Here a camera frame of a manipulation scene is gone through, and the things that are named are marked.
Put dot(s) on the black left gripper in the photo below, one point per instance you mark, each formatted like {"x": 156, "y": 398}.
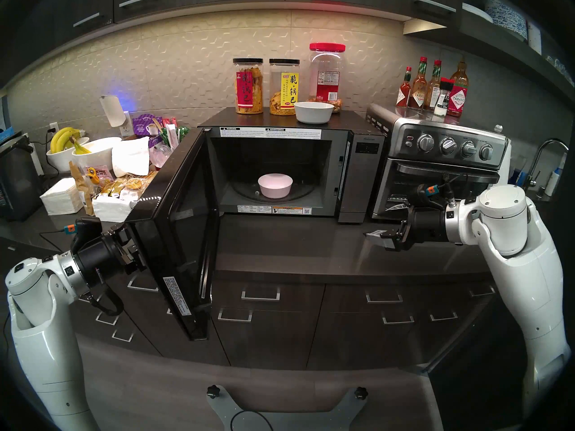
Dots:
{"x": 96, "y": 257}

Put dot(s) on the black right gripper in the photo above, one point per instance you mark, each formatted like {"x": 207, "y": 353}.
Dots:
{"x": 426, "y": 226}

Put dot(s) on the black glass microwave door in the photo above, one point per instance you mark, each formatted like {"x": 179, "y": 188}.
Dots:
{"x": 188, "y": 237}

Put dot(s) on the pink bowl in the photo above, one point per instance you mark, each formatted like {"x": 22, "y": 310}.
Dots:
{"x": 275, "y": 187}

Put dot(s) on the blue patterned bowl stack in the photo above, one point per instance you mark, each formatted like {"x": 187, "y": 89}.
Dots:
{"x": 510, "y": 19}

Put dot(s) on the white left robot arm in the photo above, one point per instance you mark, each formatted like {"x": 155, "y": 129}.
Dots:
{"x": 45, "y": 358}

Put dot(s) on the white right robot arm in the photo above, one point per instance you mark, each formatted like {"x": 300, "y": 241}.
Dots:
{"x": 530, "y": 277}

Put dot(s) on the black microwave oven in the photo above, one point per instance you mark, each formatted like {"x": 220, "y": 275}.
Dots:
{"x": 366, "y": 178}

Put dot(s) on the glass microwave turntable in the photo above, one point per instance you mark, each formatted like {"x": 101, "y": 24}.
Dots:
{"x": 305, "y": 191}

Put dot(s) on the white paper napkin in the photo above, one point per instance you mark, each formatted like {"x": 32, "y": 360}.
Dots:
{"x": 130, "y": 158}
{"x": 108, "y": 208}

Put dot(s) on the small wrapped cake packets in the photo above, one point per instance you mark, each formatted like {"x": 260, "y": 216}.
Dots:
{"x": 119, "y": 186}

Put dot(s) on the pink yellow snack packet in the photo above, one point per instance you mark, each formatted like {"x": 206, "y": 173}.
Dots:
{"x": 101, "y": 174}

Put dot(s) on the white napkin stack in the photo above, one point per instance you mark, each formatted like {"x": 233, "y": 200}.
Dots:
{"x": 60, "y": 196}

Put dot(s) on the large white bowl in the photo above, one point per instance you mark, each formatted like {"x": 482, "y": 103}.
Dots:
{"x": 101, "y": 154}

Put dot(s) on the clear plastic bag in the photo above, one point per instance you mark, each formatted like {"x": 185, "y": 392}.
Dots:
{"x": 159, "y": 156}

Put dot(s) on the stainless toaster oven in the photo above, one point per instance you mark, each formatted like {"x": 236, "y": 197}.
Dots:
{"x": 433, "y": 129}

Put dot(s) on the single yellow banana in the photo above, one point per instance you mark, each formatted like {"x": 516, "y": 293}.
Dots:
{"x": 81, "y": 149}

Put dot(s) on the small white bowl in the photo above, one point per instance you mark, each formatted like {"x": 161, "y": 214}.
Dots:
{"x": 58, "y": 160}

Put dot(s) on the white red sachet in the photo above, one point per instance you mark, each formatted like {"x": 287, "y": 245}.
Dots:
{"x": 171, "y": 134}

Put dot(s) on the purple snack packet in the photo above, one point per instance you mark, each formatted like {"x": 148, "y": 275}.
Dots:
{"x": 146, "y": 125}

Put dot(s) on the black countertop appliance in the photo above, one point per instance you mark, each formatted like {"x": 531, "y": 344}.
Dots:
{"x": 18, "y": 183}

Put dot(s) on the yellow banana bunch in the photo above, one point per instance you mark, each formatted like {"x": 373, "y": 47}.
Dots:
{"x": 60, "y": 138}

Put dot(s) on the green sachet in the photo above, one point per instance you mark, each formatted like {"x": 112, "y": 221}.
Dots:
{"x": 183, "y": 131}

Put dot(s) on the small red hot sauce bottle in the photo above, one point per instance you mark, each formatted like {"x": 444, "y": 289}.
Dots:
{"x": 403, "y": 93}

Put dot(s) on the Tabasco bottle brown sauce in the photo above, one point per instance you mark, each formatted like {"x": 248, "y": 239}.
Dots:
{"x": 417, "y": 93}

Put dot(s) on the white shaker dark lid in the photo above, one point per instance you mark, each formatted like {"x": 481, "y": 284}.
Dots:
{"x": 444, "y": 100}

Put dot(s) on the blue sink item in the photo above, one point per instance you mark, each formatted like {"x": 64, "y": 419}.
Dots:
{"x": 517, "y": 178}

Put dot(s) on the Tabasco bottle green sauce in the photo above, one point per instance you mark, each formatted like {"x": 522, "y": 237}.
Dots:
{"x": 432, "y": 93}

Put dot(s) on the large Tabasco bottle red label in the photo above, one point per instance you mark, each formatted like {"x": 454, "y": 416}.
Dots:
{"x": 458, "y": 98}

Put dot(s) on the clear jar red lid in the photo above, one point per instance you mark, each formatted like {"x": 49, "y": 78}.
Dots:
{"x": 325, "y": 80}

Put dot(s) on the chrome sink faucet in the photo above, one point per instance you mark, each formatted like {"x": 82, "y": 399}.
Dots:
{"x": 537, "y": 165}

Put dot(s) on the white soap bottle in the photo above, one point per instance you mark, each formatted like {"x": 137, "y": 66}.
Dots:
{"x": 553, "y": 181}

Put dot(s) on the snack jar yellow label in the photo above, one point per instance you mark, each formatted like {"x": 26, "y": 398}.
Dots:
{"x": 284, "y": 86}

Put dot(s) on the black base knob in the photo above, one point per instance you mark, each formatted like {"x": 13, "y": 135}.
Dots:
{"x": 213, "y": 392}
{"x": 360, "y": 393}

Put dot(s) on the snack jar red label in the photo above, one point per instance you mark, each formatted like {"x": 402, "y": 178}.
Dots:
{"x": 248, "y": 89}

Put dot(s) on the white cup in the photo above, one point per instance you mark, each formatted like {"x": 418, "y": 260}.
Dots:
{"x": 534, "y": 37}

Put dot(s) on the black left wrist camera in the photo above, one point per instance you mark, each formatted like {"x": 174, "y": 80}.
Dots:
{"x": 85, "y": 230}

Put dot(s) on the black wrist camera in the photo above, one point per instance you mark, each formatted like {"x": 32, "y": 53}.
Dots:
{"x": 426, "y": 193}
{"x": 85, "y": 230}

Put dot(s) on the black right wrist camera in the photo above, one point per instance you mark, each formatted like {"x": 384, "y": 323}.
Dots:
{"x": 426, "y": 193}

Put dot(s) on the white wall outlet plate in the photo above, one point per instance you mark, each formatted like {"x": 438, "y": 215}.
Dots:
{"x": 127, "y": 127}

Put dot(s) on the white wall outlet with plug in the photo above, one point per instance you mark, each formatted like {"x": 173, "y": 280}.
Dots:
{"x": 54, "y": 127}

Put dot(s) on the dark open wall shelf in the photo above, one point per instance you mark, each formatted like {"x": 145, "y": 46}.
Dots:
{"x": 494, "y": 48}

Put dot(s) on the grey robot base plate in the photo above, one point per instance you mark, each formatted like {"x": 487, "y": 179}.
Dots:
{"x": 287, "y": 422}

